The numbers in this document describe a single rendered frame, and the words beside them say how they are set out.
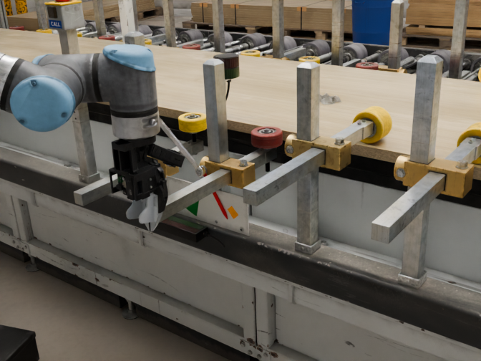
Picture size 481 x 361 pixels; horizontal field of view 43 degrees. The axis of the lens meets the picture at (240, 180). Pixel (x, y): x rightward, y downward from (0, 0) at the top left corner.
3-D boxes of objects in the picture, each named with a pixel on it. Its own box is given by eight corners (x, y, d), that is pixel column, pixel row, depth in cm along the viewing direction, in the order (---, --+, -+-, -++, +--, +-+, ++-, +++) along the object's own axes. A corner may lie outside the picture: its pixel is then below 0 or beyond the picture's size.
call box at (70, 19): (65, 34, 160) (60, 3, 157) (49, 31, 164) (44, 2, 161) (86, 29, 165) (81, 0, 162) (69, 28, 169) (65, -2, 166)
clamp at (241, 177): (243, 190, 141) (242, 170, 139) (199, 177, 149) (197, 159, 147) (257, 181, 145) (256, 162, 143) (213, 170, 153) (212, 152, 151)
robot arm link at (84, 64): (20, 62, 104) (92, 59, 104) (38, 49, 115) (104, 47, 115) (29, 114, 108) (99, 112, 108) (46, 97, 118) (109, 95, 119)
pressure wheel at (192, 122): (211, 157, 169) (208, 117, 164) (182, 160, 167) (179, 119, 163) (207, 147, 176) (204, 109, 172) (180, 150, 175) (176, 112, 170)
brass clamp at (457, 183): (462, 200, 109) (464, 174, 107) (391, 184, 116) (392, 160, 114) (472, 188, 113) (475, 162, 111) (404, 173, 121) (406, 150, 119)
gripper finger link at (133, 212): (124, 235, 124) (119, 193, 121) (144, 224, 129) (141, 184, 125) (134, 238, 122) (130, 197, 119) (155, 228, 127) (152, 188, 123)
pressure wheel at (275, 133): (271, 179, 152) (270, 136, 148) (246, 172, 157) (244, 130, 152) (288, 169, 158) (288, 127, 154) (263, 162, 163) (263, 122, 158)
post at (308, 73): (310, 272, 139) (311, 64, 120) (297, 268, 141) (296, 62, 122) (318, 266, 141) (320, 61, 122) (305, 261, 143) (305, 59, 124)
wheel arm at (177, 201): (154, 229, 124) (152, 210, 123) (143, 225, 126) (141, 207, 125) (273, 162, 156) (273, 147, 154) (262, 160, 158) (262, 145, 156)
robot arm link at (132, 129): (135, 103, 121) (170, 109, 116) (137, 126, 123) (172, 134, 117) (100, 113, 114) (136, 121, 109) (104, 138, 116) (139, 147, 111)
